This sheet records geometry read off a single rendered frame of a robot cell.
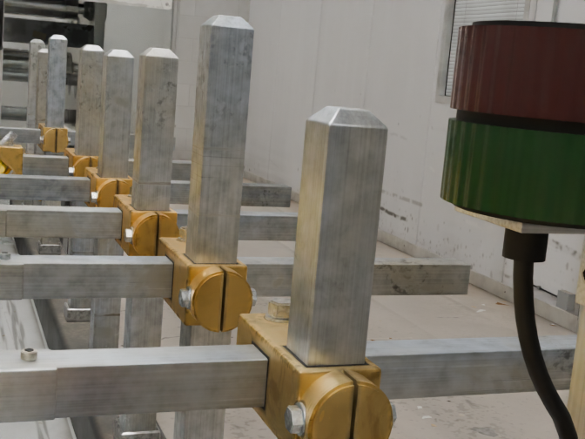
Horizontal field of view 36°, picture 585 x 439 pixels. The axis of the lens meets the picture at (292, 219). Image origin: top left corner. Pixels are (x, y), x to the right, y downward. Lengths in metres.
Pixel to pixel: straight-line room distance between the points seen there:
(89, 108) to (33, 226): 0.48
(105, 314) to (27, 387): 0.75
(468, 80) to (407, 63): 5.92
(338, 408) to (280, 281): 0.33
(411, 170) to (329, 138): 5.53
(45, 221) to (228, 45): 0.37
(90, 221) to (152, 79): 0.17
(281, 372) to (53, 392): 0.13
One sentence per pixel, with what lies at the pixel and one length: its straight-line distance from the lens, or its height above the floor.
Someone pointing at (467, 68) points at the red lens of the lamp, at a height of 1.13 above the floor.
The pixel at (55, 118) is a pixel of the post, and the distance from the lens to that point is 1.96.
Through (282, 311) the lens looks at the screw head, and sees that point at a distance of 0.58.
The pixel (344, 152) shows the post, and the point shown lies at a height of 1.09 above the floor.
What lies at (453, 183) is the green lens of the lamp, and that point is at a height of 1.10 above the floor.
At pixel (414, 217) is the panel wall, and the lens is 5.94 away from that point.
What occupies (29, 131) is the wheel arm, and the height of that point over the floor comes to 0.96.
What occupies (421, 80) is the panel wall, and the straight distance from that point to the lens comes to 5.97.
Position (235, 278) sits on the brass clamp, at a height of 0.97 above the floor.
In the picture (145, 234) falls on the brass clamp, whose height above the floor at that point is 0.95.
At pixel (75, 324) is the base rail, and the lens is 1.50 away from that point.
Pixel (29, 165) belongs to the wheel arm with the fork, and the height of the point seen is 0.95.
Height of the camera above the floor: 1.13
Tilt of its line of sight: 9 degrees down
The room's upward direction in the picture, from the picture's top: 5 degrees clockwise
